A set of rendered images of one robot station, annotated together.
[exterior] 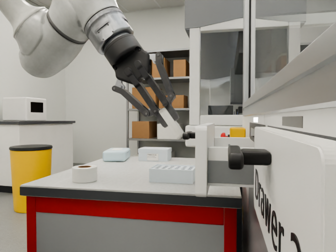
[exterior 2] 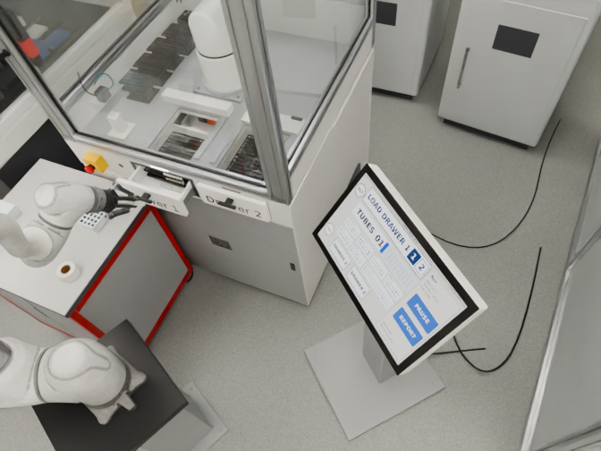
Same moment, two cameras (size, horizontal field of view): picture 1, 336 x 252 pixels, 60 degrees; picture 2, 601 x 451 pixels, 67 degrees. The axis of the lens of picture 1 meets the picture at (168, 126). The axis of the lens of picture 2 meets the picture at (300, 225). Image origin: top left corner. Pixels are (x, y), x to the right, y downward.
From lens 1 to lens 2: 1.56 m
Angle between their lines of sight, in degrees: 78
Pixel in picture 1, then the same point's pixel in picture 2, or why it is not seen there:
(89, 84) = not seen: outside the picture
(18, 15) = (42, 246)
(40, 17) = (55, 233)
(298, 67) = (236, 185)
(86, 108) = not seen: outside the picture
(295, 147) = (253, 203)
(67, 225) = (97, 294)
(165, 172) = (101, 220)
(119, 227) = (117, 263)
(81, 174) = (76, 272)
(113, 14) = (97, 192)
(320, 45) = (249, 189)
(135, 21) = not seen: outside the picture
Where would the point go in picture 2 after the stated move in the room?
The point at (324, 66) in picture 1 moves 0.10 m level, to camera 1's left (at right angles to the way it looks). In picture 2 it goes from (248, 189) to (240, 211)
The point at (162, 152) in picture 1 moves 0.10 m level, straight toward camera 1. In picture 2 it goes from (13, 211) to (34, 213)
